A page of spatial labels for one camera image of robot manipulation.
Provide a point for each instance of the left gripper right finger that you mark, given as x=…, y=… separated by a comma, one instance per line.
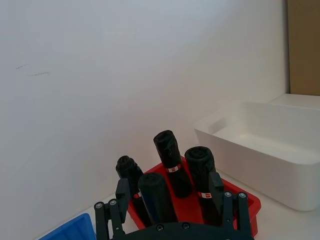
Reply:
x=216, y=195

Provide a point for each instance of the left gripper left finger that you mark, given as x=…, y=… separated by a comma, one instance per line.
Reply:
x=122, y=197

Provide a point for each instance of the red plastic bin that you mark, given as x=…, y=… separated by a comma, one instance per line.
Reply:
x=190, y=210

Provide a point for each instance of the thin black bag roll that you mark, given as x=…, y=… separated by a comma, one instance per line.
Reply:
x=127, y=167

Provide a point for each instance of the white plastic bin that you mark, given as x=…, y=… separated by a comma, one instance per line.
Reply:
x=262, y=170

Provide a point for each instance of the blue plastic bin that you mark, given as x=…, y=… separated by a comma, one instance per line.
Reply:
x=75, y=230

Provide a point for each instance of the brown board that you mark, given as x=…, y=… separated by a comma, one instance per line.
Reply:
x=305, y=50

